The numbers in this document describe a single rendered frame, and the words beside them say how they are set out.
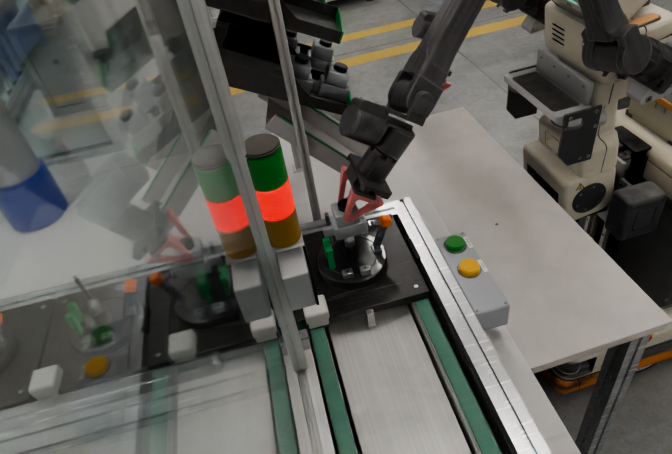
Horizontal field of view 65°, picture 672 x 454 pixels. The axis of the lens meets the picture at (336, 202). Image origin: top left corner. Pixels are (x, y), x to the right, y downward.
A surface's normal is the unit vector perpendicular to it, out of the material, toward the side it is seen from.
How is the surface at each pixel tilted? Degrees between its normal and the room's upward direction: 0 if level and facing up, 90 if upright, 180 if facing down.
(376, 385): 0
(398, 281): 0
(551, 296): 0
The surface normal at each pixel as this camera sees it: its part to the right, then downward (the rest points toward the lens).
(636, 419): -0.12, -0.76
